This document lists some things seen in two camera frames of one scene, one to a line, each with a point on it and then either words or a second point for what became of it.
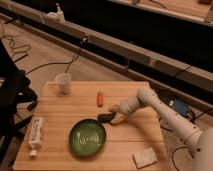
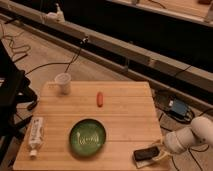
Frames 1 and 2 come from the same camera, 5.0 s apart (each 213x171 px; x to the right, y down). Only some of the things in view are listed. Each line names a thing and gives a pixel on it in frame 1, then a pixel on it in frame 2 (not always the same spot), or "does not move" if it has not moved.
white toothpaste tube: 36,132 does not move
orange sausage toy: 100,99 does not move
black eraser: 106,117 -> 146,154
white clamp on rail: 57,16 does not move
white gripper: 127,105 -> 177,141
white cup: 63,84 does not move
